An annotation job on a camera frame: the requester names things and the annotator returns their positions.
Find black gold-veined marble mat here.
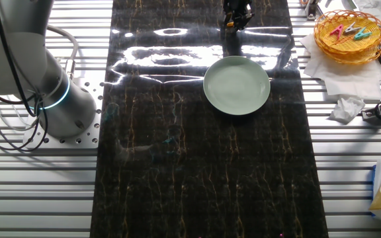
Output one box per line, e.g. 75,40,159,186
89,0,329,238

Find black base cable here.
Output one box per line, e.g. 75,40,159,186
0,75,50,153

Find yellow wicker basket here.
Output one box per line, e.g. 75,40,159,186
313,9,381,65

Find pink plastic clothespin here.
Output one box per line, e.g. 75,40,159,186
329,23,345,41

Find white paper sheet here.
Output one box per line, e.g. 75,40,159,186
354,0,381,21

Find crumpled white tissue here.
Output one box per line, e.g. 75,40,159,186
328,95,366,126

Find pale green round plate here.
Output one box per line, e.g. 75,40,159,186
202,55,271,116

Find grey plastic clothespin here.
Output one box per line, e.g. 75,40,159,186
343,21,360,35

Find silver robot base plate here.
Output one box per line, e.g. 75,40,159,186
23,77,102,149

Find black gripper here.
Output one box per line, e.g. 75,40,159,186
222,0,255,32

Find thick grey base cable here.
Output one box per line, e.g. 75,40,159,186
44,24,79,80

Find teal plastic clothespin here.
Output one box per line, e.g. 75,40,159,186
353,27,373,41

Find white base cable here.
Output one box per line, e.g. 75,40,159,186
0,95,40,134

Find flat white paper towel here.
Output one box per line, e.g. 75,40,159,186
298,32,381,102

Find short aluminium profile post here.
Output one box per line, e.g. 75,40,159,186
304,0,320,20

